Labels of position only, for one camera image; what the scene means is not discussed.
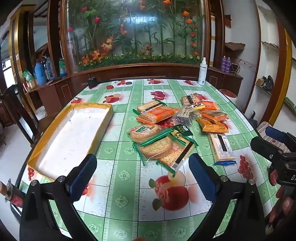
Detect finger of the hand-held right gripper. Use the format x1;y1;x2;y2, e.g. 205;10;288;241
250;137;289;163
265;126;296;152

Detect glass flower display panel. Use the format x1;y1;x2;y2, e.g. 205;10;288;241
61;0;208;73

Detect small orange snack packet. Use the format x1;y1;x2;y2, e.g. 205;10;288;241
200;100;218;111

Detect small packet cluster right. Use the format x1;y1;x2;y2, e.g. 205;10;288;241
173;105;202;126

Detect orange-edged cracker packet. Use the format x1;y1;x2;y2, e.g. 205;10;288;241
199;110;228;122

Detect blue thermos jug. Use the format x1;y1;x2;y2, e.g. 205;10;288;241
34;60;47;87

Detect clear water bottle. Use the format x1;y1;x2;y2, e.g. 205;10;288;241
45;57;55;80

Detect black shoes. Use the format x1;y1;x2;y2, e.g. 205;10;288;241
261;75;274;91

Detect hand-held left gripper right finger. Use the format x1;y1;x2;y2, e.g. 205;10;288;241
185;153;266;241

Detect large orange cracker packet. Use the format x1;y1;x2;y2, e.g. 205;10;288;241
136;108;181;123

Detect green plastic bag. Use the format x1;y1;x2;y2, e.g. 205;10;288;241
22;70;35;83

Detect dark wooden chair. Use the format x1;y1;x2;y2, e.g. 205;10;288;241
0;85;42;149

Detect yellow white cardboard tray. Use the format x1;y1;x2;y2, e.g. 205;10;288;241
26;102;114;182

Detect small cracker packet black strip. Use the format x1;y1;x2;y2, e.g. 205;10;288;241
180;93;204;107

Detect person's right hand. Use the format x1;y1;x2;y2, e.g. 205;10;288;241
266;185;296;234

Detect green cracker packet black strip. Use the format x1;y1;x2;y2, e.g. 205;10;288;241
158;136;199;178

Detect green-edged square cracker packet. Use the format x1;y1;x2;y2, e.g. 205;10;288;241
136;98;167;114

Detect small black container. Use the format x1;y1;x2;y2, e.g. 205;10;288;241
87;77;99;89

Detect small red brown object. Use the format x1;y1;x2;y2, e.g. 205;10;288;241
0;179;25;208

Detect wooden display cabinet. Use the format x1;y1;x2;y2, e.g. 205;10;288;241
37;62;244;103

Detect dark green label cracker packet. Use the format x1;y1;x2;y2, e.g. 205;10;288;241
171;124;193;138

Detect large round biscuit packet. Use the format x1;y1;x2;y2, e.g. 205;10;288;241
133;128;176;161

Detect green fruit print tablecloth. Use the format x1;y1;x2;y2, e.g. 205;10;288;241
18;77;280;241

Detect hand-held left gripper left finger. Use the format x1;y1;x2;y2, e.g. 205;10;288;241
20;153;97;241

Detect orange printed snack packet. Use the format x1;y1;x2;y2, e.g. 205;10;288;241
196;118;230;134

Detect blue-edged cracker packet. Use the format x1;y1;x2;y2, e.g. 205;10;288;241
208;133;237;166

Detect round biscuit packet green label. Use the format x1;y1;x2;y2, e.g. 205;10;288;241
127;124;162;142

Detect white spray bottle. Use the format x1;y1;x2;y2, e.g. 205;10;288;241
198;57;208;86

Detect red-rimmed white bin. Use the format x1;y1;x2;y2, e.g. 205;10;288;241
218;89;238;105

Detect green plastic bottle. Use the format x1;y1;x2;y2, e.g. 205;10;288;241
58;57;68;78

